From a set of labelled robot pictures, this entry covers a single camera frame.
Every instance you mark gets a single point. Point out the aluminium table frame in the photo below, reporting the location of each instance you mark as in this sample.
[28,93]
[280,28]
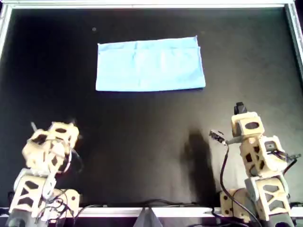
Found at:
[142,5]

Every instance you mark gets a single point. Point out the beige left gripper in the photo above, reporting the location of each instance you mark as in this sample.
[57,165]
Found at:
[45,151]

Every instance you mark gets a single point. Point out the beige right robot arm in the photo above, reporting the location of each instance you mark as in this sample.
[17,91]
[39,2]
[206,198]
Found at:
[272,196]

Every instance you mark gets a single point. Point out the dark grey base clamp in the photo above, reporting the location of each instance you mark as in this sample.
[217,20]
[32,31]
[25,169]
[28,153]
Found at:
[16,220]

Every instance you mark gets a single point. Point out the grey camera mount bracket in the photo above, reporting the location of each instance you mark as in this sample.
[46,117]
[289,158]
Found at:
[234,140]

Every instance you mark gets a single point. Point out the grey pyramid camera housing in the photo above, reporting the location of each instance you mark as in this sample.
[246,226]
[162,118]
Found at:
[147,218]

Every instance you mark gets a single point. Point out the beige left robot arm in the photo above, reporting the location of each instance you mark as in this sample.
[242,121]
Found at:
[26,196]

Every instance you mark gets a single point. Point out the light blue microfibre cloth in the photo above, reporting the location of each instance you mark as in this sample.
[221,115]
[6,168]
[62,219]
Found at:
[146,68]

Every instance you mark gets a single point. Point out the black wrist camera circuit board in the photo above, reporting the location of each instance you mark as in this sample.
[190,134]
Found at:
[216,136]

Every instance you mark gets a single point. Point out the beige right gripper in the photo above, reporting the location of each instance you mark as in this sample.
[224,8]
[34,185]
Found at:
[248,125]

